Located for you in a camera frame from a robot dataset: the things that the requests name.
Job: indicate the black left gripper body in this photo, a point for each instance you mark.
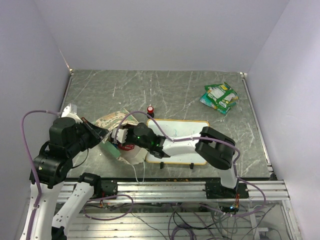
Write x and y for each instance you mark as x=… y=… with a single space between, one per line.
x=85 y=138

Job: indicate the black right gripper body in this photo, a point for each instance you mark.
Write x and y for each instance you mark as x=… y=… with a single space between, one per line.
x=132 y=138

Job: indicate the green printed paper bag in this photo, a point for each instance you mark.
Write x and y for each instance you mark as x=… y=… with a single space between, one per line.
x=111 y=122

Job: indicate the teal snack packet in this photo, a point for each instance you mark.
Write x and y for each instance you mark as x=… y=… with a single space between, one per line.
x=204 y=100

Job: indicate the green box snack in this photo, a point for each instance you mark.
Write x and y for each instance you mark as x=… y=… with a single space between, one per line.
x=217 y=92

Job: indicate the yellow green snack packet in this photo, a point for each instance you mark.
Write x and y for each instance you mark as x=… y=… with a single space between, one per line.
x=226 y=103

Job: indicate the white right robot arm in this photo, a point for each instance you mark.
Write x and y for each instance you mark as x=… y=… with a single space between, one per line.
x=212 y=146

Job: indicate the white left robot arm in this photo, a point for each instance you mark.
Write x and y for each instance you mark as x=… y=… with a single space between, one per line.
x=68 y=136

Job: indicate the red snack packet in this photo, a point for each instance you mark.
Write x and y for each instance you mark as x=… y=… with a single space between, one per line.
x=126 y=147

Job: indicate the yellow-framed small whiteboard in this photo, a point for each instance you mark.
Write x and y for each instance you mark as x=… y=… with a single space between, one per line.
x=182 y=152

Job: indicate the aluminium rail frame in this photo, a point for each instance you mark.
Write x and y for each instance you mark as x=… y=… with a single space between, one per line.
x=187 y=209

